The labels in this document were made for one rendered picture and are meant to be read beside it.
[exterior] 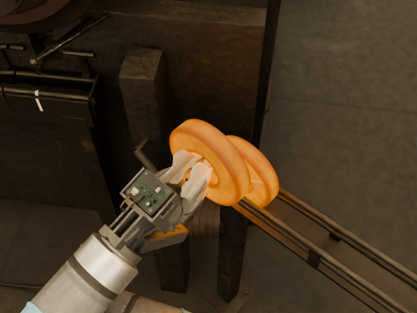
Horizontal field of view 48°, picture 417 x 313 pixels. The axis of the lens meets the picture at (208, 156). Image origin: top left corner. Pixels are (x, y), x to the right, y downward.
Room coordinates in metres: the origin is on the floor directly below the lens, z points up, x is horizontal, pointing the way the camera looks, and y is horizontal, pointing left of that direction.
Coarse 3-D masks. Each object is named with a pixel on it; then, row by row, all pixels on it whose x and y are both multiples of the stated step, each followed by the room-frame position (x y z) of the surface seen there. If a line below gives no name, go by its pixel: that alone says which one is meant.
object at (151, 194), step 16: (144, 176) 0.38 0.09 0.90; (128, 192) 0.36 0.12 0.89; (144, 192) 0.35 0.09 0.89; (160, 192) 0.35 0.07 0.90; (128, 208) 0.33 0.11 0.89; (144, 208) 0.33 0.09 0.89; (160, 208) 0.33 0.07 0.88; (176, 208) 0.35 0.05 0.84; (112, 224) 0.32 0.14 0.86; (128, 224) 0.32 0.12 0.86; (144, 224) 0.32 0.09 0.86; (160, 224) 0.32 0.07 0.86; (176, 224) 0.34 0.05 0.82; (112, 240) 0.29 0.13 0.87; (128, 240) 0.29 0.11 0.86; (128, 256) 0.28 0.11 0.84
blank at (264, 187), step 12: (240, 144) 0.52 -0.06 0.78; (252, 156) 0.49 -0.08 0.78; (264, 156) 0.50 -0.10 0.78; (252, 168) 0.48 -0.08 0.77; (264, 168) 0.48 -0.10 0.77; (252, 180) 0.48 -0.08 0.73; (264, 180) 0.46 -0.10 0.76; (276, 180) 0.47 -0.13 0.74; (252, 192) 0.47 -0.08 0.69; (264, 192) 0.46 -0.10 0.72; (276, 192) 0.46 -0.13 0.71; (264, 204) 0.45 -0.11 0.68
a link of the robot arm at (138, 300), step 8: (136, 296) 0.27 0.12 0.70; (128, 304) 0.25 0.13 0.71; (136, 304) 0.25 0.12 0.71; (144, 304) 0.25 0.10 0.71; (152, 304) 0.25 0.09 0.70; (160, 304) 0.25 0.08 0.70; (128, 312) 0.24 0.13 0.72; (136, 312) 0.24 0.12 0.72; (144, 312) 0.24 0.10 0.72; (152, 312) 0.24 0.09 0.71; (160, 312) 0.24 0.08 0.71; (168, 312) 0.24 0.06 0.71; (176, 312) 0.24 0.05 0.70; (184, 312) 0.24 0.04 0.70
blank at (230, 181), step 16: (176, 128) 0.48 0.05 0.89; (192, 128) 0.46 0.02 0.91; (208, 128) 0.45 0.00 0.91; (176, 144) 0.47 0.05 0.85; (192, 144) 0.45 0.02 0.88; (208, 144) 0.42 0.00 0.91; (224, 144) 0.43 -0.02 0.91; (208, 160) 0.42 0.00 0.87; (224, 160) 0.40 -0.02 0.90; (240, 160) 0.41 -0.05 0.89; (224, 176) 0.40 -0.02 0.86; (240, 176) 0.39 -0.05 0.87; (208, 192) 0.42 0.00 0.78; (224, 192) 0.40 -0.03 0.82; (240, 192) 0.38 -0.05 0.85
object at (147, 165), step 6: (144, 138) 0.67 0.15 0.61; (138, 144) 0.65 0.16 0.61; (144, 144) 0.66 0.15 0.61; (138, 150) 0.64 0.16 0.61; (138, 156) 0.62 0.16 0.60; (144, 156) 0.62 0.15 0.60; (144, 162) 0.61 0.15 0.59; (150, 162) 0.61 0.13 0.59; (150, 168) 0.60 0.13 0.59; (156, 168) 0.60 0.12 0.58; (192, 216) 0.50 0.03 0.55
